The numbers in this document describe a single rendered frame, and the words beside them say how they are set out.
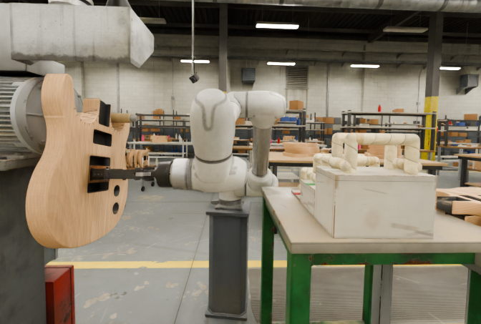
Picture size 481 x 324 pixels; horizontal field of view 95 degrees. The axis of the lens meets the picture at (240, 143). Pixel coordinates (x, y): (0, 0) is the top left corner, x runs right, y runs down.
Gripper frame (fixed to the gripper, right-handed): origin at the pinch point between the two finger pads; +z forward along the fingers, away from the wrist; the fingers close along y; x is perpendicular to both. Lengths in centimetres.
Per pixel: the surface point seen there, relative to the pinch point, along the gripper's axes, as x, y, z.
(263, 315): -71, 55, -53
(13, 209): -11.8, 11.9, 33.8
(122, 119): 17.4, 7.1, -1.2
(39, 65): 33.5, 2.6, 22.9
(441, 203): -10, 12, -111
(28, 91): 22.6, -3.6, 19.5
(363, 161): 4, 9, -82
